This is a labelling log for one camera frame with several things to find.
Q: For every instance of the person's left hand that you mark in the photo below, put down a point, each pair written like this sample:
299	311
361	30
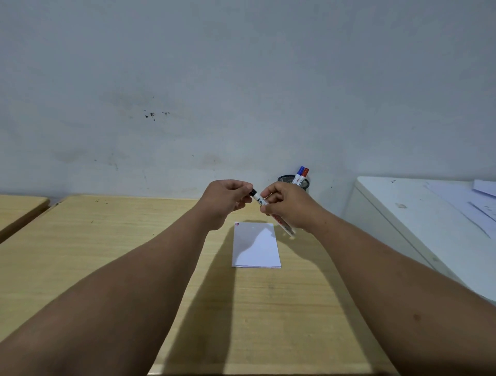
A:
221	199

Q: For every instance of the person's right hand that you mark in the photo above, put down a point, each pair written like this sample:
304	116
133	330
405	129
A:
292	207

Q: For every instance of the person's right thumb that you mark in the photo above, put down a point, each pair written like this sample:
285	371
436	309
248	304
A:
268	209

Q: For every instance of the person's left thumb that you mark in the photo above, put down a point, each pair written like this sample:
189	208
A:
242	184

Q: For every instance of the white marker pen black cap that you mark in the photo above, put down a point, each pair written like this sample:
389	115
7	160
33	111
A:
271	212

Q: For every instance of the person's left forearm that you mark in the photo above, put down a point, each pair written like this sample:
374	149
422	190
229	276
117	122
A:
108	294

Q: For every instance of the person's right forearm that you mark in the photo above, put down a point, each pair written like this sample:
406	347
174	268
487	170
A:
399	306

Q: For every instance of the black mesh pen holder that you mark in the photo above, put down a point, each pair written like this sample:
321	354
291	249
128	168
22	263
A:
293	181

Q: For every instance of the white paper notepad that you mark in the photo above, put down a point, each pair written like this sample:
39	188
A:
255	244

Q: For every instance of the blue capped marker pen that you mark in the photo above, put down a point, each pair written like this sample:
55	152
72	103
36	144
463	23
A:
298	175

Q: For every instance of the red capped marker pen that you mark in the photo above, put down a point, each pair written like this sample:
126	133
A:
303	176

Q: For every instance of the white cabinet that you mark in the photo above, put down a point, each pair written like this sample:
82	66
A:
426	232

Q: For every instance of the white paper sheet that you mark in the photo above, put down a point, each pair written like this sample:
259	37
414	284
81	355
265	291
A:
485	187
461	205

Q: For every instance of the wooden side table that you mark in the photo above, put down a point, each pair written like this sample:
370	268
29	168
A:
19	213

